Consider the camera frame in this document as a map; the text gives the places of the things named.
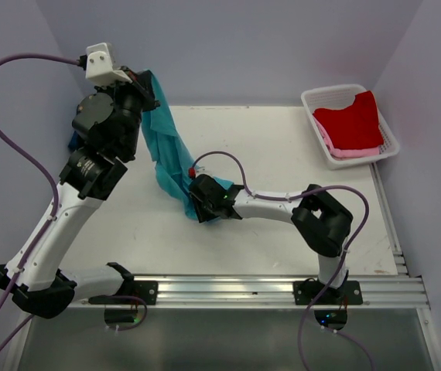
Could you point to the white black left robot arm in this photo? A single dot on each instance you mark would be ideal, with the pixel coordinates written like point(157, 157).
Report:
point(106, 125)

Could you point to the pink t shirt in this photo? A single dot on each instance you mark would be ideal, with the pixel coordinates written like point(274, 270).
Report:
point(342, 154)

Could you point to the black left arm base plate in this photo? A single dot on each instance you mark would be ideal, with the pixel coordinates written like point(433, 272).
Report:
point(146, 290)

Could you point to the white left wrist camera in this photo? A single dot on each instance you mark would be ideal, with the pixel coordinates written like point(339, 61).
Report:
point(100, 66)

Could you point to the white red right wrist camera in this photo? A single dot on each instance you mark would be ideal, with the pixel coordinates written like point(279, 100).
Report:
point(195, 171)

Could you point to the aluminium mounting rail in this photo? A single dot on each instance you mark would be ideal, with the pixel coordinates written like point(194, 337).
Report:
point(251, 267)

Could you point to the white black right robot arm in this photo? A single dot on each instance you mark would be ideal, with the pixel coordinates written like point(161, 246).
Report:
point(320, 219)

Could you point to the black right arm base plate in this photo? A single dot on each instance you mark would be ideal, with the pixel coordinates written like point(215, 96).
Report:
point(349, 293)

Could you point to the red t shirt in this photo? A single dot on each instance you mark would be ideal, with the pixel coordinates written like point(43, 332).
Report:
point(354, 127)

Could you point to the white plastic laundry basket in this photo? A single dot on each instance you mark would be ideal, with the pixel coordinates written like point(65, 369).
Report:
point(339, 97)

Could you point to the turquoise t shirt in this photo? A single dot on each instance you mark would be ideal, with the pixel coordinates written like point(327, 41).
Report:
point(168, 151)

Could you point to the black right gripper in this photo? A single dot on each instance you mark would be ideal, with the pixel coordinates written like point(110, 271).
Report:
point(203, 215)

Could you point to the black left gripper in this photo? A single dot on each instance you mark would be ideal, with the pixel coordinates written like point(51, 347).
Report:
point(141, 86)

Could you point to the folded navy blue t shirt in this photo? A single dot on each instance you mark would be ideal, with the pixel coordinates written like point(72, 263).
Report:
point(73, 144)

